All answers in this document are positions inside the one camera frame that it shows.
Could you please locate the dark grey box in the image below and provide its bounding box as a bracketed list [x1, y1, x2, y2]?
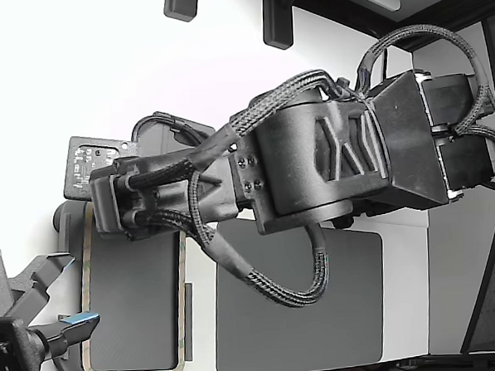
[135, 108, 216, 159]

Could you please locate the dark textured tray pad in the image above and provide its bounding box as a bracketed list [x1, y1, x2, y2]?
[209, 211, 390, 371]

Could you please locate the grey frame holder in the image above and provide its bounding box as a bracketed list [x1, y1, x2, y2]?
[51, 194, 199, 371]

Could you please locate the black camera mount with board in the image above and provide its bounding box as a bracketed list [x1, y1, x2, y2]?
[0, 314, 49, 371]

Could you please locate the black plate camera module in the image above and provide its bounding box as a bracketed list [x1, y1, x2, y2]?
[61, 132, 143, 203]

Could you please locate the thin black cable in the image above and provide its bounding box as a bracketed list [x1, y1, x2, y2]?
[129, 111, 217, 149]

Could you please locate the thick braided cable loop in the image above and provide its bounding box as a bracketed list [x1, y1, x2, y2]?
[187, 164, 333, 315]

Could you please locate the braided cable bundle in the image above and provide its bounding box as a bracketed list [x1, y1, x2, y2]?
[183, 66, 376, 173]

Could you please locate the short black bracket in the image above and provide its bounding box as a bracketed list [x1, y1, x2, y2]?
[163, 0, 201, 22]

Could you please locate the long black bracket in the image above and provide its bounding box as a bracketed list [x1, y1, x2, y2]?
[260, 0, 296, 51]

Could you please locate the black edge rail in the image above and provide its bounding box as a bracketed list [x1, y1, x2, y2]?
[388, 349, 495, 371]

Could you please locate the black enclosure post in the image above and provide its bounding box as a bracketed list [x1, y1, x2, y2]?
[454, 197, 495, 354]

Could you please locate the braided cable arc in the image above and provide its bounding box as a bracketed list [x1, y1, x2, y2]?
[355, 21, 495, 155]

